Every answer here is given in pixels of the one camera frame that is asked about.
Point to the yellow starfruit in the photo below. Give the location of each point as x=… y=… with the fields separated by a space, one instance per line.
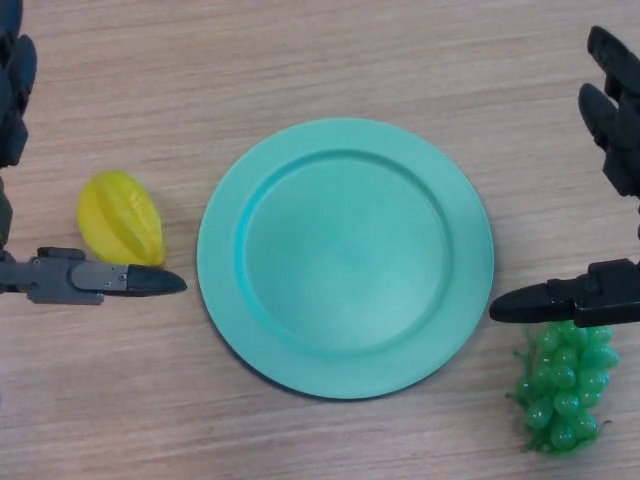
x=117 y=215

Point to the green grape bunch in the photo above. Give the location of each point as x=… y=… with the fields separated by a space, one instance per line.
x=565 y=390

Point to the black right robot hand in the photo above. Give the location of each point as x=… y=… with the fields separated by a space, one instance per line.
x=610 y=295

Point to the green round plate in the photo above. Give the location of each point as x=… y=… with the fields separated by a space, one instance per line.
x=345 y=260

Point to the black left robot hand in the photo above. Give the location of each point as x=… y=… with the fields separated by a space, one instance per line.
x=55 y=277

